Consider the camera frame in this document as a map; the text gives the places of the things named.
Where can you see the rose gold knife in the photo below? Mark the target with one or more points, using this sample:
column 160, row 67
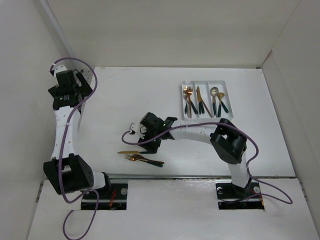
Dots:
column 204, row 104

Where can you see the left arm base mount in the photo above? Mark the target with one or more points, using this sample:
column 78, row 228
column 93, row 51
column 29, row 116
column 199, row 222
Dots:
column 114, row 199

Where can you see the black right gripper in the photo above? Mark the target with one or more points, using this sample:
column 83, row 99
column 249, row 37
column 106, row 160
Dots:
column 151, row 147

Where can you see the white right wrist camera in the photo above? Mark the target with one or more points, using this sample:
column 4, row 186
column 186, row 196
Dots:
column 137, row 129

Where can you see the gold knife green handle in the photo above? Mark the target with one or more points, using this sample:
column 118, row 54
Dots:
column 200, row 105
column 132, row 152

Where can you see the gold fork green handle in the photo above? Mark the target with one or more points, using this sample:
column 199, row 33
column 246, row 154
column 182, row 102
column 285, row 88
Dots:
column 187, row 107
column 133, row 159
column 189, row 114

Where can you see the rose gold fork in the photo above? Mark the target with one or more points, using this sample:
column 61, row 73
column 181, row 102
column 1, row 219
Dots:
column 191, row 92

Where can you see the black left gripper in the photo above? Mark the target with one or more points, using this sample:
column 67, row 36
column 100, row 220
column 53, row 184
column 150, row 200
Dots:
column 84, row 89

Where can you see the aluminium rail frame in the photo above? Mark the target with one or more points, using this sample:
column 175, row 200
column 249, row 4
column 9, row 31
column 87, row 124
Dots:
column 88, row 75

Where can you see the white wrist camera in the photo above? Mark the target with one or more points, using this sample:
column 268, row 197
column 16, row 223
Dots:
column 57, row 69
column 137, row 129

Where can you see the white three-slot cutlery tray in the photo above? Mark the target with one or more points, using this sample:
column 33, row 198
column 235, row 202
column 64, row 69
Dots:
column 204, row 87

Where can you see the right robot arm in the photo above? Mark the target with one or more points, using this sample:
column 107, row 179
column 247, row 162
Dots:
column 228, row 143

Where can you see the gold spoon green handle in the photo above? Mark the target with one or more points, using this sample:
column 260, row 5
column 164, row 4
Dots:
column 219, row 112
column 220, row 96
column 214, row 107

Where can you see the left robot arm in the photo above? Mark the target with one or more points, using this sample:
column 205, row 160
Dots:
column 66, row 170

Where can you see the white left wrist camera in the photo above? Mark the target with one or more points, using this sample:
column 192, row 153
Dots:
column 57, row 69

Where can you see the silver spoon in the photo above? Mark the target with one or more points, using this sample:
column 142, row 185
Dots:
column 214, row 93

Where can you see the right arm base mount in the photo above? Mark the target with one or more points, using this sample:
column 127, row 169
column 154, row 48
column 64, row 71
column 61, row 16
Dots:
column 232, row 197

